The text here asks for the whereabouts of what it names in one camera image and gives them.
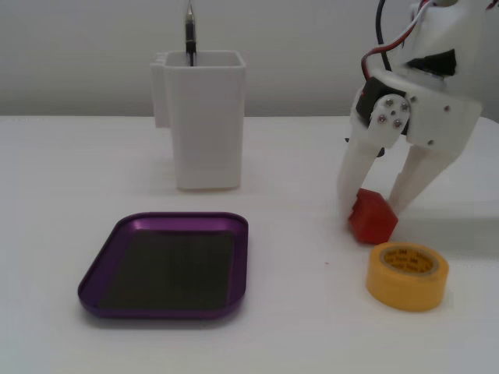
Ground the black clear pen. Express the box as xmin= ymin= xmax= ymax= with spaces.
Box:
xmin=184 ymin=0 xmax=197 ymax=67

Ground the red white wire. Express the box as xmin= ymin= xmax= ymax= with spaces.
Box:
xmin=359 ymin=0 xmax=432 ymax=83

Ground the yellow tape roll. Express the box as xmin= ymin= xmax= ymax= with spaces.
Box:
xmin=365 ymin=241 xmax=450 ymax=313

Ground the white plastic container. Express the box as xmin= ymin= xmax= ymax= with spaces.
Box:
xmin=150 ymin=50 xmax=247 ymax=192

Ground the purple metal tray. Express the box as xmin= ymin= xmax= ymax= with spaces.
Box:
xmin=76 ymin=211 xmax=250 ymax=322

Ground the black cable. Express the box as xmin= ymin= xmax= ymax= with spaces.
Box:
xmin=374 ymin=0 xmax=394 ymax=74

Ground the red cube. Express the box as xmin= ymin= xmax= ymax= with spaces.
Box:
xmin=348 ymin=188 xmax=399 ymax=246

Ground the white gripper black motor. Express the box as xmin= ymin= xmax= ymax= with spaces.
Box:
xmin=337 ymin=66 xmax=481 ymax=213

